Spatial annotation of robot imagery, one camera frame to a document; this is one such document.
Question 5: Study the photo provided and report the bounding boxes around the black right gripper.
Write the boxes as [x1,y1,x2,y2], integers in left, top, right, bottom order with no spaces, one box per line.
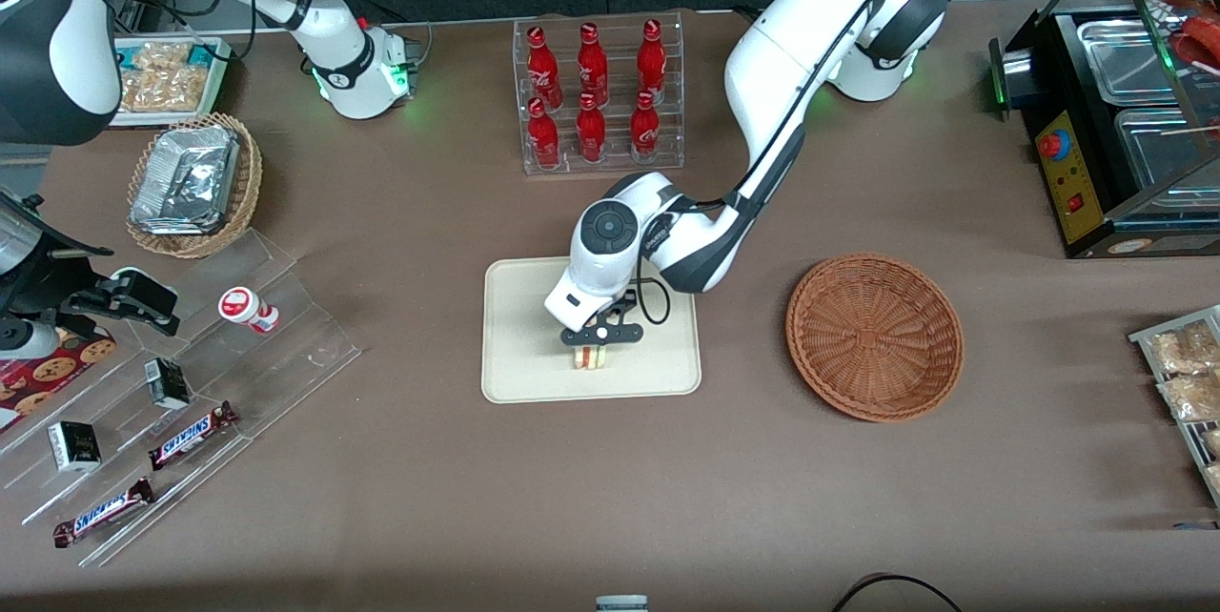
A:
[0,248,182,337]

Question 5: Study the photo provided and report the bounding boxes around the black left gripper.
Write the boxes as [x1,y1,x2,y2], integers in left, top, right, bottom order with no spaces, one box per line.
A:
[559,292,642,368]

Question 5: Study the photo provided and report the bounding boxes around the beige plastic tray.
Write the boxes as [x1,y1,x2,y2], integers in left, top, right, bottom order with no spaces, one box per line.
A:
[481,256,703,404]

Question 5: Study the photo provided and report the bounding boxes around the light wicker basket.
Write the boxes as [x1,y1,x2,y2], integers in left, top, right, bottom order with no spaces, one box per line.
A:
[126,112,263,259]

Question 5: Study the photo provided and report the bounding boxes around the white snack tray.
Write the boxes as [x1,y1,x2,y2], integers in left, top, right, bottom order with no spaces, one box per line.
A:
[110,35,233,129]

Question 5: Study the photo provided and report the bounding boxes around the round brown wicker basket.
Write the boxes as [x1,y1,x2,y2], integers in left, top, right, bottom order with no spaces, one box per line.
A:
[785,253,966,423]

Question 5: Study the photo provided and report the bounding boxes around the grey snack tray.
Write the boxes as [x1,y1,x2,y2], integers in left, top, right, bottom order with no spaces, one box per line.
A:
[1129,305,1220,508]

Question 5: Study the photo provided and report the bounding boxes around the small black white carton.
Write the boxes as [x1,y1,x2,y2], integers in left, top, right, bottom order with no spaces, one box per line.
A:
[48,421,102,473]
[144,357,191,410]

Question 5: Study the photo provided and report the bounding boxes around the red white yogurt bottle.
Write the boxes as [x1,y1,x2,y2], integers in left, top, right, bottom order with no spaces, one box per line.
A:
[218,286,280,335]

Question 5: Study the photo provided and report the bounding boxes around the red cookie box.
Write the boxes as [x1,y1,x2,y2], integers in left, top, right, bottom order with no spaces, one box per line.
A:
[0,326,117,432]

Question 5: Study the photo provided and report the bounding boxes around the stacked foil containers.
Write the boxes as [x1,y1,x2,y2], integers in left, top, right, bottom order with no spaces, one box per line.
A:
[130,124,239,235]

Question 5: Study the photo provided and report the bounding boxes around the snickers chocolate bar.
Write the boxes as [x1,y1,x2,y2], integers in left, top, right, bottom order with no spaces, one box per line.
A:
[52,478,155,548]
[149,401,237,471]

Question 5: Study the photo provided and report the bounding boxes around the clear acrylic stepped stand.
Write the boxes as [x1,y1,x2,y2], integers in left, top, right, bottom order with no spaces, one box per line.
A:
[0,229,361,567]

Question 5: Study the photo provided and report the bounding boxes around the clear acrylic bottle rack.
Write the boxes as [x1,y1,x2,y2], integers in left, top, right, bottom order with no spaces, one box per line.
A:
[513,11,685,176]

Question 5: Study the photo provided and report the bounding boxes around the clear bag of snacks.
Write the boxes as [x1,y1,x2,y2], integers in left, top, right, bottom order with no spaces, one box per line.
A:
[120,69,213,113]
[132,40,193,72]

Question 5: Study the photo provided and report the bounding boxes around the red cola bottle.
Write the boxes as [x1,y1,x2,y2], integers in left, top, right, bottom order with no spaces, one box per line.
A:
[577,22,609,106]
[527,26,561,110]
[630,91,661,163]
[637,18,667,103]
[527,97,561,170]
[576,92,607,163]

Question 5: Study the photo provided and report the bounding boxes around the black food warmer cabinet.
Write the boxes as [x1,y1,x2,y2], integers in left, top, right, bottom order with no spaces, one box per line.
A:
[988,0,1220,260]

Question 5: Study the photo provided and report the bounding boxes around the steel warmer pan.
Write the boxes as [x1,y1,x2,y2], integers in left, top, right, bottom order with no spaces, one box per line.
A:
[1077,18,1194,106]
[1113,107,1220,195]

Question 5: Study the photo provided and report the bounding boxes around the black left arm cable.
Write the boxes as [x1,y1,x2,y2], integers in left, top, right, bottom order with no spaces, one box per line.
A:
[631,0,954,327]

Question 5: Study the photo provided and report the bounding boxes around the black floor cable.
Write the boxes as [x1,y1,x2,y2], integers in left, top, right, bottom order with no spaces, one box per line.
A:
[832,573,964,612]

